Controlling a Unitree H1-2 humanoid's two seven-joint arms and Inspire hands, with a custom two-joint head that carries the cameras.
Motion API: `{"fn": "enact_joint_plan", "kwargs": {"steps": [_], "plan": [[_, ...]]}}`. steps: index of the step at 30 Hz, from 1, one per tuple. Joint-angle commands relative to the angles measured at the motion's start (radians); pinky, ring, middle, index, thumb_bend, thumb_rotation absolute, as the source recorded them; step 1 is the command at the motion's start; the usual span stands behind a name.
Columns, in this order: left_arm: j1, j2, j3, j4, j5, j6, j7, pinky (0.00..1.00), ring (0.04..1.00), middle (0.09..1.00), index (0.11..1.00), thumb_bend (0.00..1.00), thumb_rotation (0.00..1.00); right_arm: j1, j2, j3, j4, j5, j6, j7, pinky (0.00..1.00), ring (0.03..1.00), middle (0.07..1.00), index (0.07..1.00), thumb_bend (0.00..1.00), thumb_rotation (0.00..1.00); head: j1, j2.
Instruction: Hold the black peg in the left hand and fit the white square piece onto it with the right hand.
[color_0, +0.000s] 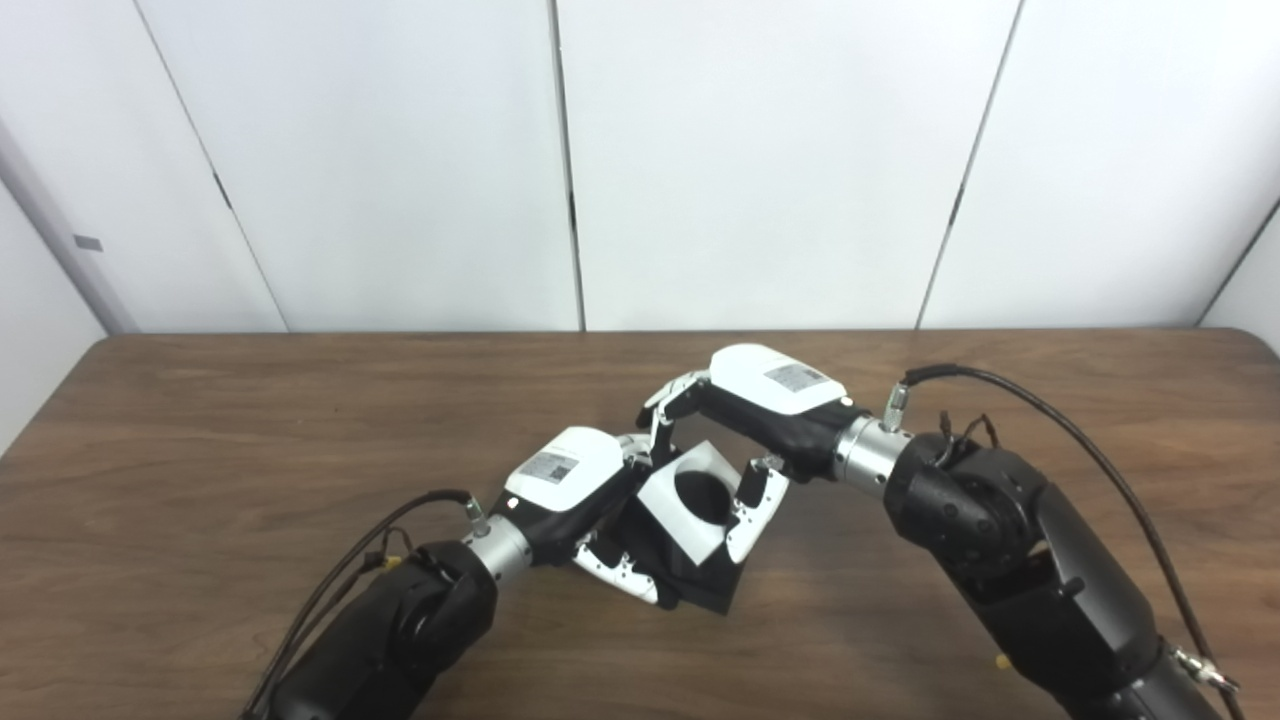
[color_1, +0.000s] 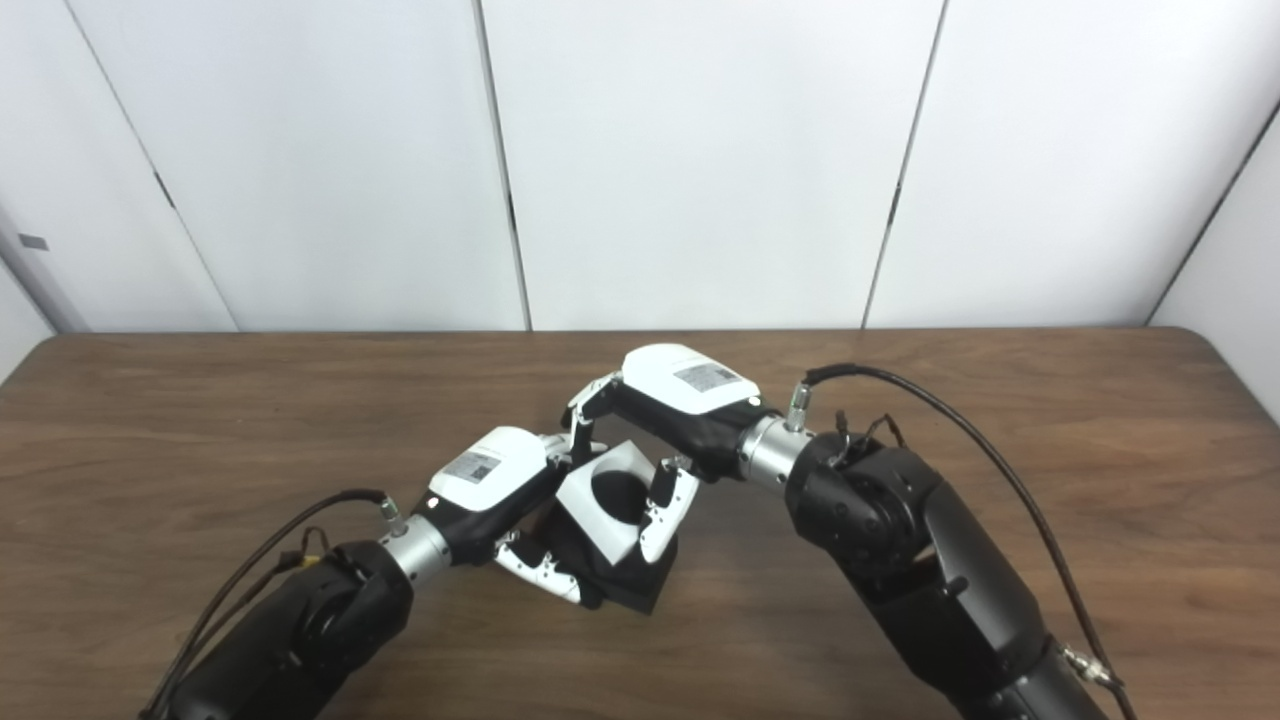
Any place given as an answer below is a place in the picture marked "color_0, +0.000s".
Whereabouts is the white square piece with hole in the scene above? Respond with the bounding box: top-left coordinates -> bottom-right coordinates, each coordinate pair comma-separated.
636,440 -> 771,566

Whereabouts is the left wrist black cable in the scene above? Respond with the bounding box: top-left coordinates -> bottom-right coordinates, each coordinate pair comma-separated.
240,489 -> 491,720

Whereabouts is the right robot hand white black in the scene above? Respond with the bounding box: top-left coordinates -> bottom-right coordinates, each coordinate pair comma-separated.
637,344 -> 869,564

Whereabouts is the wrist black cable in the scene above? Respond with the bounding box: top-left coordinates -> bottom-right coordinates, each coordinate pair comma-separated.
880,364 -> 1246,720
240,489 -> 491,720

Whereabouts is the gray wall post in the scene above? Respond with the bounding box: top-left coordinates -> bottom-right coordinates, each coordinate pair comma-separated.
0,120 -> 138,334

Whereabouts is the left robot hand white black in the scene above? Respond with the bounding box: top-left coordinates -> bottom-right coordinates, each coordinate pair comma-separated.
490,427 -> 661,608

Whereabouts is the black peg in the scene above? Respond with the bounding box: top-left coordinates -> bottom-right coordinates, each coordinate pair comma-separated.
600,455 -> 761,615

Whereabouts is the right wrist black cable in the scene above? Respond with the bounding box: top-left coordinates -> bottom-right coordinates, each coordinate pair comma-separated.
880,364 -> 1246,720

